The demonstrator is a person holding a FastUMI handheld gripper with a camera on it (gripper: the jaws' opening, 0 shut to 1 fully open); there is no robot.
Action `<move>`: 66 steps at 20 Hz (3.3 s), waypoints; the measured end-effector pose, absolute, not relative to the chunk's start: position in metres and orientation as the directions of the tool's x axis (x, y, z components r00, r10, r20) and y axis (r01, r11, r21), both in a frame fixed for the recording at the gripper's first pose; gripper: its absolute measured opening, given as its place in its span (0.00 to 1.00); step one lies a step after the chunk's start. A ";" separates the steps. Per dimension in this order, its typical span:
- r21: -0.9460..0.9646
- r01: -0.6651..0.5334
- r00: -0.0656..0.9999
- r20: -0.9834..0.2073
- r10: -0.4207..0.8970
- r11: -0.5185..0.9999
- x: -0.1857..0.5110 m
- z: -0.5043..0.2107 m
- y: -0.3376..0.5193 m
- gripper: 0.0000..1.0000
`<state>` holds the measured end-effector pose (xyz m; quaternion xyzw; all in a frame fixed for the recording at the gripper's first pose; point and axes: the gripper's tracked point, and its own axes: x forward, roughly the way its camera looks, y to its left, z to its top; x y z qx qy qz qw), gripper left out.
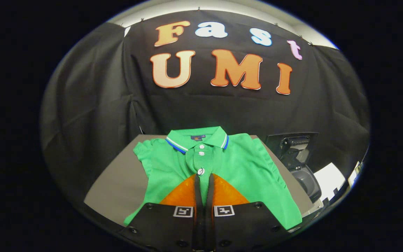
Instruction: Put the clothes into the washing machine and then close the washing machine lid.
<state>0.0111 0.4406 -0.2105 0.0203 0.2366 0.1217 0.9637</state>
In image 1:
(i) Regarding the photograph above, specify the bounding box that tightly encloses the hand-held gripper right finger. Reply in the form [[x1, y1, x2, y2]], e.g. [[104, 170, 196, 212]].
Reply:
[[205, 173, 292, 252]]

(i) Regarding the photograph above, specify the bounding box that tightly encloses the green polo shirt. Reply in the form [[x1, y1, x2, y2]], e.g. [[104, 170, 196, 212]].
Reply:
[[123, 126, 303, 231]]

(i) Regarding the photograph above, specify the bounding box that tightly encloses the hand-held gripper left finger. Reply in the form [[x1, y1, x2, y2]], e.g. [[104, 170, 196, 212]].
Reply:
[[119, 174, 206, 252]]

